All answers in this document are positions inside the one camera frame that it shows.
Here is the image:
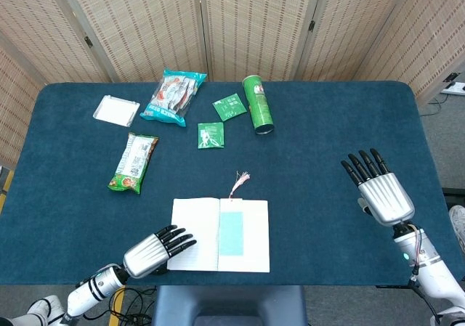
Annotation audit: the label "green sachet with white print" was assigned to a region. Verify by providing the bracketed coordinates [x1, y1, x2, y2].
[212, 93, 248, 123]

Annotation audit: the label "white sneaker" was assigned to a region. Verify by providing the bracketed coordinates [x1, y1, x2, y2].
[449, 205, 465, 242]

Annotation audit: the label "black floor cables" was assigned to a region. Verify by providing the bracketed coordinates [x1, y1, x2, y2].
[108, 288, 155, 326]

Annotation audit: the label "teal snack bag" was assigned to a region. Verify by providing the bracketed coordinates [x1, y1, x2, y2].
[139, 68, 208, 128]

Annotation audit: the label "green chip can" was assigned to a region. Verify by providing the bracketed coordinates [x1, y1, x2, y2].
[242, 74, 275, 136]

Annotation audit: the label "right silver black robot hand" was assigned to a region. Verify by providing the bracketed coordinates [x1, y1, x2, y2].
[340, 147, 416, 227]

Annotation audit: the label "bamboo folding screen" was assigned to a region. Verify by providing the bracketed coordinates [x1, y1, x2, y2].
[0, 0, 465, 167]

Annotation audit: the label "dark blue chair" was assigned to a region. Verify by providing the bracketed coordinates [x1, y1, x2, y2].
[151, 285, 307, 326]

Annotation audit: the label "green white snack bag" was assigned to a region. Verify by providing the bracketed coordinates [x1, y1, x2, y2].
[107, 132, 160, 195]

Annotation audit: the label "white power strip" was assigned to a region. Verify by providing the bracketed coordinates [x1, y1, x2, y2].
[440, 81, 465, 95]

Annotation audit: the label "white blue tasselled bookmark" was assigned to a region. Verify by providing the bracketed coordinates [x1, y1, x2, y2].
[217, 171, 251, 258]

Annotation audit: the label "white lined notebook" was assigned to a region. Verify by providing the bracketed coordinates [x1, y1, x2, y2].
[166, 197, 271, 274]

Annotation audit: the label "green sachet with figure print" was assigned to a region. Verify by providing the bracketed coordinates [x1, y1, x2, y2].
[197, 122, 225, 150]

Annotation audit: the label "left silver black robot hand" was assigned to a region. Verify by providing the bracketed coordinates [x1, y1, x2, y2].
[122, 225, 198, 279]

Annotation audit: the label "dark blue table cloth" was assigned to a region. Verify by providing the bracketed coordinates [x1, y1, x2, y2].
[0, 81, 450, 287]

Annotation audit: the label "white plastic tray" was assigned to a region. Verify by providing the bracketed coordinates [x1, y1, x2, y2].
[93, 94, 141, 128]

